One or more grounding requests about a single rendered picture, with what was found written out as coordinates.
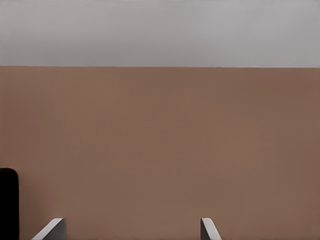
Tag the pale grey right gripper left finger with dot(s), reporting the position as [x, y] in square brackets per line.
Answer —
[53, 230]

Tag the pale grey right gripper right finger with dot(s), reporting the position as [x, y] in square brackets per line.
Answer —
[208, 230]

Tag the black rounded box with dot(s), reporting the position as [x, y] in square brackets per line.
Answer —
[8, 203]

